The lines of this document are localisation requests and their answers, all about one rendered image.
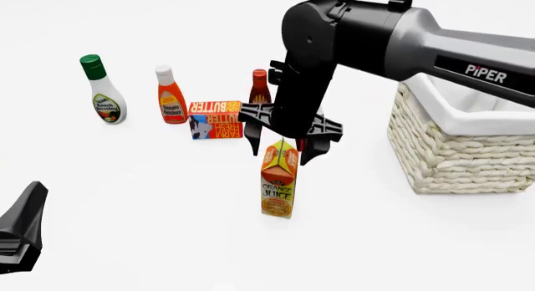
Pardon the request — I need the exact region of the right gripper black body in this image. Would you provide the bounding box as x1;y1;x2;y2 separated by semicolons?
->
237;101;344;144

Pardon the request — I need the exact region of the white wicker basket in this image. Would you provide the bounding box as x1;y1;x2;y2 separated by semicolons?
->
386;82;535;196

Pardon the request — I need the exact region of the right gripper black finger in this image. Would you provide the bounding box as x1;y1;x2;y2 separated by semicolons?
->
298;136;332;166
244;116;265;157

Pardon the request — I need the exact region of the orange juice carton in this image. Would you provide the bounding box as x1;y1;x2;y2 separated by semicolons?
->
260;138;301;220

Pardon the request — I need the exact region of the tomato ketchup bottle white cap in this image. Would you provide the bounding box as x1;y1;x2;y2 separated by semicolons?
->
154;64;189;125

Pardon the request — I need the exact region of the printed butter box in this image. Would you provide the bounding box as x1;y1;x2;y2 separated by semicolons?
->
186;100;245;140

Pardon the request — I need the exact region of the ranch dressing bottle green cap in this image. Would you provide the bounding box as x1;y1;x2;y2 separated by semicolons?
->
79;54;128;125

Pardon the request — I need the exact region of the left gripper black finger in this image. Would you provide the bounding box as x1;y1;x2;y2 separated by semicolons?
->
0;181;49;250

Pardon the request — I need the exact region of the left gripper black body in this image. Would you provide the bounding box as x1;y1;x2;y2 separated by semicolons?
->
0;230;43;275

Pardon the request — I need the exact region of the white cloth basket liner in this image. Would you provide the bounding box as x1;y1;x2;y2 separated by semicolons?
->
399;73;535;137

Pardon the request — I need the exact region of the dark red sauce bottle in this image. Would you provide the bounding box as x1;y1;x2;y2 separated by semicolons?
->
249;68;273;105

